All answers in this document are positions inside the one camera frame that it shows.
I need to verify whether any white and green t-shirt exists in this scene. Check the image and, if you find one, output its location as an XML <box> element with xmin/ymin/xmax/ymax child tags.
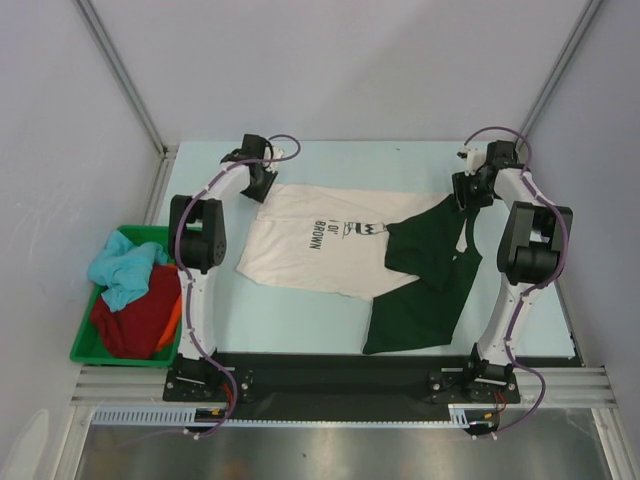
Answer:
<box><xmin>237</xmin><ymin>184</ymin><xmax>482</xmax><ymax>355</ymax></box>

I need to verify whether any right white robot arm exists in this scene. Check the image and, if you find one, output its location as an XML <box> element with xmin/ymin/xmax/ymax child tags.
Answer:
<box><xmin>452</xmin><ymin>140</ymin><xmax>573</xmax><ymax>402</ymax></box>

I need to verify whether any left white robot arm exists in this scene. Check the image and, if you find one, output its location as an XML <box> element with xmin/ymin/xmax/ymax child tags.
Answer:
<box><xmin>165</xmin><ymin>134</ymin><xmax>284</xmax><ymax>400</ymax></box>

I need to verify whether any light blue t-shirt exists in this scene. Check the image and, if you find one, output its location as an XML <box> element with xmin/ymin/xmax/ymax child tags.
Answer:
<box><xmin>87</xmin><ymin>230</ymin><xmax>169</xmax><ymax>312</ymax></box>

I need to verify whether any orange t-shirt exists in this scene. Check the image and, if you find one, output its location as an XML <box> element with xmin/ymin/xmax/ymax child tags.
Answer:
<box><xmin>154</xmin><ymin>297</ymin><xmax>182</xmax><ymax>353</ymax></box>

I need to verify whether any dark red t-shirt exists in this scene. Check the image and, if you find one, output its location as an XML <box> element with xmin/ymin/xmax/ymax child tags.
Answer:
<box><xmin>89</xmin><ymin>264</ymin><xmax>182</xmax><ymax>360</ymax></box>

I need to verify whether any green plastic bin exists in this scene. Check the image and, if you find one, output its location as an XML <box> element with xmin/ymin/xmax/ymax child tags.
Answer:
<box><xmin>70</xmin><ymin>225</ymin><xmax>180</xmax><ymax>368</ymax></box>

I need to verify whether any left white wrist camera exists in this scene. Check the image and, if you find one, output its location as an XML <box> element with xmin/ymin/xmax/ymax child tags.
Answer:
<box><xmin>266</xmin><ymin>146</ymin><xmax>285</xmax><ymax>170</ymax></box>

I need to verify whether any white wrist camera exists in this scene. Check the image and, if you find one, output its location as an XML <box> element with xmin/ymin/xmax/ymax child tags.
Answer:
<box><xmin>266</xmin><ymin>146</ymin><xmax>285</xmax><ymax>170</ymax></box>
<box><xmin>457</xmin><ymin>146</ymin><xmax>486</xmax><ymax>176</ymax></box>

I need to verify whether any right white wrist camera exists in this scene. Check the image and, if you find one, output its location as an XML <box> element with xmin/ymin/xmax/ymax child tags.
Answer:
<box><xmin>457</xmin><ymin>146</ymin><xmax>486</xmax><ymax>176</ymax></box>

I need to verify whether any left aluminium corner post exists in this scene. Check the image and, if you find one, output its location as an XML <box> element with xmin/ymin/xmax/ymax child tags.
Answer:
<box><xmin>69</xmin><ymin>0</ymin><xmax>169</xmax><ymax>156</ymax></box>

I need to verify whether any aluminium corner post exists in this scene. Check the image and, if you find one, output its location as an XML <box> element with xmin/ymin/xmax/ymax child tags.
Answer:
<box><xmin>69</xmin><ymin>0</ymin><xmax>169</xmax><ymax>156</ymax></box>
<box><xmin>519</xmin><ymin>0</ymin><xmax>608</xmax><ymax>141</ymax></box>

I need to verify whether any right aluminium corner post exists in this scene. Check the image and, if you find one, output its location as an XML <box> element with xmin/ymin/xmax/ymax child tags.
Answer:
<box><xmin>519</xmin><ymin>0</ymin><xmax>608</xmax><ymax>141</ymax></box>

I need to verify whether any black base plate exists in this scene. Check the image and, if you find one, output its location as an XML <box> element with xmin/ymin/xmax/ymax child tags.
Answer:
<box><xmin>163</xmin><ymin>352</ymin><xmax>584</xmax><ymax>422</ymax></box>

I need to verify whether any grey slotted cable duct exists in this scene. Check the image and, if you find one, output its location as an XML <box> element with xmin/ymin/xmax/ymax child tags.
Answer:
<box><xmin>92</xmin><ymin>406</ymin><xmax>496</xmax><ymax>429</ymax></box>

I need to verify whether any aluminium frame rail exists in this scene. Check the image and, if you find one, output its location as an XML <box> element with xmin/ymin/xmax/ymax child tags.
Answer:
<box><xmin>71</xmin><ymin>366</ymin><xmax>617</xmax><ymax>409</ymax></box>

